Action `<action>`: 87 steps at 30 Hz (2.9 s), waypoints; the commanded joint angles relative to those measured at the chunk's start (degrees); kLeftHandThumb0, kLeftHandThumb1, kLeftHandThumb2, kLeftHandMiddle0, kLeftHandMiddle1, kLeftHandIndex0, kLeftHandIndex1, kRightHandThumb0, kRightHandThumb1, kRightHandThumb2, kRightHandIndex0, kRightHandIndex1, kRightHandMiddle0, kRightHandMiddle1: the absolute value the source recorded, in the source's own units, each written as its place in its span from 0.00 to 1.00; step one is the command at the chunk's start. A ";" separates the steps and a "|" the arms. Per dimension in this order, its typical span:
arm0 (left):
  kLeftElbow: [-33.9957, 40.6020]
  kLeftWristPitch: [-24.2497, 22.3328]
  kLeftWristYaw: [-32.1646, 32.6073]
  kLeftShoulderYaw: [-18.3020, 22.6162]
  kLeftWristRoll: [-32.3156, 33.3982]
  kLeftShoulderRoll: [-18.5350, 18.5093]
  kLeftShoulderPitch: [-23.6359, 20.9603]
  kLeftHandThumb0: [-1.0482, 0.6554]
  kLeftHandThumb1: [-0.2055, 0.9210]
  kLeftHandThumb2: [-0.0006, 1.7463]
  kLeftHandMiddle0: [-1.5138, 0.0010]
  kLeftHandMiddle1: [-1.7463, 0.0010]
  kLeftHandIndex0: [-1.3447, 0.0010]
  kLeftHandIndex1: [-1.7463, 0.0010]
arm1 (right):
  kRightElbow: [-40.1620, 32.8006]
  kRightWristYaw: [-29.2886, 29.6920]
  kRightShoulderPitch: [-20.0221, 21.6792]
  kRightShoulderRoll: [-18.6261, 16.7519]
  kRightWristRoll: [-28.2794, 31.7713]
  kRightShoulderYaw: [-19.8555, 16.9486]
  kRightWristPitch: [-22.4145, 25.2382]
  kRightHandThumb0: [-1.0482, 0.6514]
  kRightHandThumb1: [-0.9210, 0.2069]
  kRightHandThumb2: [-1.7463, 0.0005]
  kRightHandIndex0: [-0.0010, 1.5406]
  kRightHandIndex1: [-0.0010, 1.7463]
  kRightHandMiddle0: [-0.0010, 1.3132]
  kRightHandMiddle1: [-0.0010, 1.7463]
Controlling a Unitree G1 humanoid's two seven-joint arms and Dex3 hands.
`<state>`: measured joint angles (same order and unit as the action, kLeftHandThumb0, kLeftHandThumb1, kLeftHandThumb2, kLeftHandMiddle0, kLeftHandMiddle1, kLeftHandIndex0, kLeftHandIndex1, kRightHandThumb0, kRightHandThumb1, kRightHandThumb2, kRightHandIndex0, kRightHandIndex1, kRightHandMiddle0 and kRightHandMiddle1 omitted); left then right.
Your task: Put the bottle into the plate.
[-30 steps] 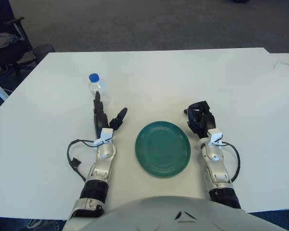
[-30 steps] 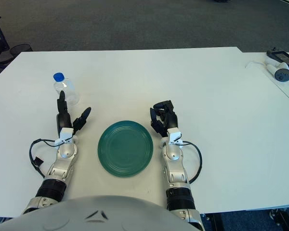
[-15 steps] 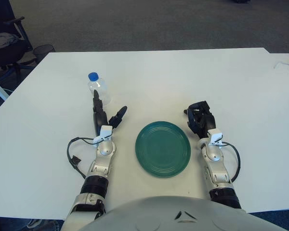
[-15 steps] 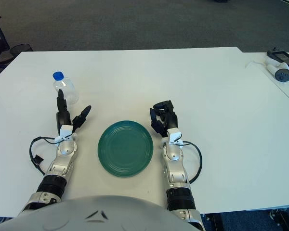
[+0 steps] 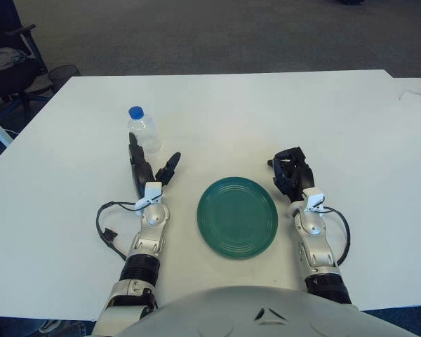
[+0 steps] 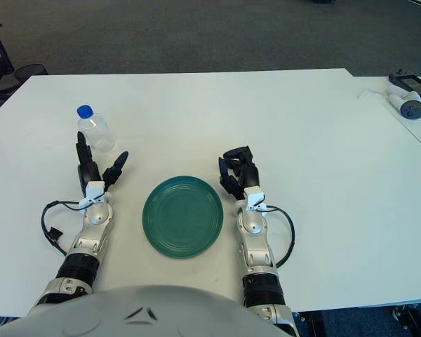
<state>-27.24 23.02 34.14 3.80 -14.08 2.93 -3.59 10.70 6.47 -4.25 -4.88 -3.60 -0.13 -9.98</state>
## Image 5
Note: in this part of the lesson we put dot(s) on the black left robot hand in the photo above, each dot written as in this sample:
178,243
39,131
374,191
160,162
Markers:
142,172

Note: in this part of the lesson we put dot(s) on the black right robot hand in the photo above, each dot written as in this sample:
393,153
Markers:
303,173

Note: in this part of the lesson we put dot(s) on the clear bottle with blue cap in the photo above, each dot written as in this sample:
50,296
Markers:
145,130

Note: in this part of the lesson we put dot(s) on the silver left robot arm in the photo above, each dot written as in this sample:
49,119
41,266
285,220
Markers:
154,214

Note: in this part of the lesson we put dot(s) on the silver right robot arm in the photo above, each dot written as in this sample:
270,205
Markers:
314,228

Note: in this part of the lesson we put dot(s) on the green round plate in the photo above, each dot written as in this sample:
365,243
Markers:
236,217

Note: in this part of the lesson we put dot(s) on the black mesh wastebasket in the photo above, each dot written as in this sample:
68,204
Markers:
63,75

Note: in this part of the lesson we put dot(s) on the silver robot torso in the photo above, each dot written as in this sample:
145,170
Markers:
231,312

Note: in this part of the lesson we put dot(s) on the black office chair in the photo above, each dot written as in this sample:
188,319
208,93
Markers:
7,80

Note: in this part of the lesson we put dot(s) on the grey cloth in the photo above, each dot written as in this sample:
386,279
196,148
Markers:
0,58

